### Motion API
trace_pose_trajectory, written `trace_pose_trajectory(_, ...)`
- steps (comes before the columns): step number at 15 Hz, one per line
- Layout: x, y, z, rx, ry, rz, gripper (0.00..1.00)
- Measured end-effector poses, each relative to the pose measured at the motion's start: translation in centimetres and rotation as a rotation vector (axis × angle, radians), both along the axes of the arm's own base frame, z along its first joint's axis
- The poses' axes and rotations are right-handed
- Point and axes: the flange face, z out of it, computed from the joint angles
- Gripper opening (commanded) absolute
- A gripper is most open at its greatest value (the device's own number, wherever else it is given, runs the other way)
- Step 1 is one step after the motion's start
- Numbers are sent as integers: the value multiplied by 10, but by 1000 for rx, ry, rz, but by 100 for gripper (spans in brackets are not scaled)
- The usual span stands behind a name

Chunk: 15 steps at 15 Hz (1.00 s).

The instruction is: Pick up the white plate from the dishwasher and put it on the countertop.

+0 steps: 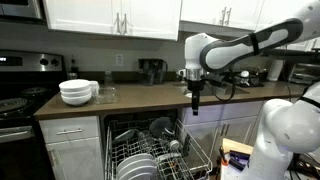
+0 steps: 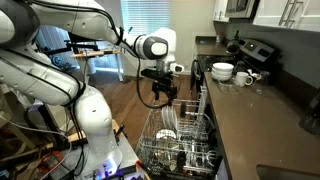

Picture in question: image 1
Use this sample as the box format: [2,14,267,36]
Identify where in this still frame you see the small white cup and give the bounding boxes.
[169,139,181,151]

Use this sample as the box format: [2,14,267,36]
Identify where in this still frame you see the white dinner plate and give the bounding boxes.
[117,158,158,178]
[119,165,158,180]
[116,152,155,174]

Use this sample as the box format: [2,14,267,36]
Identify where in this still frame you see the clear drinking glass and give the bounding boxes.
[137,129,158,145]

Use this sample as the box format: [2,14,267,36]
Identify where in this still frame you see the black dish drying rack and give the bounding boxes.
[233,66,268,89]

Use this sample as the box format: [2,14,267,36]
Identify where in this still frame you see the black steel stove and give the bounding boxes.
[0,49,68,180]

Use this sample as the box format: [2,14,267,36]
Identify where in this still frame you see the dishwasher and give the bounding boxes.
[100,109,214,180]

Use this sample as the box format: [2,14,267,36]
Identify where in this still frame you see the wire dishwasher rack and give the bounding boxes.
[104,118,214,180]

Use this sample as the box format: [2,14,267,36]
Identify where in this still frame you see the white bowl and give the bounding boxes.
[58,78,92,93]
[59,88,93,99]
[60,93,93,107]

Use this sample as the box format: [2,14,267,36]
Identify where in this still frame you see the white cabinet drawer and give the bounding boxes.
[38,115,101,145]

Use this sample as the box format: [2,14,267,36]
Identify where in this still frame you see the wide white drawer front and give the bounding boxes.
[181,100,265,126]

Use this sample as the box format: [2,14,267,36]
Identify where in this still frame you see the metal drawer handle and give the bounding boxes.
[56,128,84,136]

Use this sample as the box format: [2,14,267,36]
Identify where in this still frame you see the white lower cabinet door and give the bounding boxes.
[44,137,105,180]

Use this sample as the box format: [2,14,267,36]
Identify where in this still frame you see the white wall outlet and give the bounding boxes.
[115,53,125,67]

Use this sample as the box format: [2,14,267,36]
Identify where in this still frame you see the tall clear glass jar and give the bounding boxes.
[103,69,116,96]

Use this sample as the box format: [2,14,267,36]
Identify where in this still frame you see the steel toaster oven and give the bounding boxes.
[287,62,320,86]

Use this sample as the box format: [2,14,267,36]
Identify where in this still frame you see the black orange clamp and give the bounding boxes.
[217,146,230,167]

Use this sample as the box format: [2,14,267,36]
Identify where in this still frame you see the dark bottle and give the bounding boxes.
[69,58,80,80]

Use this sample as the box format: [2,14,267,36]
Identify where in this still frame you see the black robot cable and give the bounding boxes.
[203,66,237,103]

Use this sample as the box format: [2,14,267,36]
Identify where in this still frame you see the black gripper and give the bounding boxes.
[186,79,206,117]

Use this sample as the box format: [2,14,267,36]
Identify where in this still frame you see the white mug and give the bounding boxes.
[89,80,101,98]

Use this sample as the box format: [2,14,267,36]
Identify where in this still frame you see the white upper cabinet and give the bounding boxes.
[179,0,320,51]
[42,0,183,42]

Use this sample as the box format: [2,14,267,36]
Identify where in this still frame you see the purple black tool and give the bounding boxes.
[228,149,252,172]

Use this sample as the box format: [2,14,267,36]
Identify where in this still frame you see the white paper towel roll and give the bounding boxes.
[266,59,285,83]

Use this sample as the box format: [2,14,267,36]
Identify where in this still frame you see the steel microwave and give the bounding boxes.
[0,0,46,23]

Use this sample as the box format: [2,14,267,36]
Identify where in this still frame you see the clear glass container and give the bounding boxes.
[93,87,119,105]

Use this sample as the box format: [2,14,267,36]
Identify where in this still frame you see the wooden board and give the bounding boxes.
[220,137,255,180]

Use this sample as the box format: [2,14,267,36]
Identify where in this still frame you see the round metal bowl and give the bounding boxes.
[148,116,174,138]

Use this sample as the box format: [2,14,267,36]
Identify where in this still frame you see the white lower cabinet doors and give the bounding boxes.
[184,115,258,161]

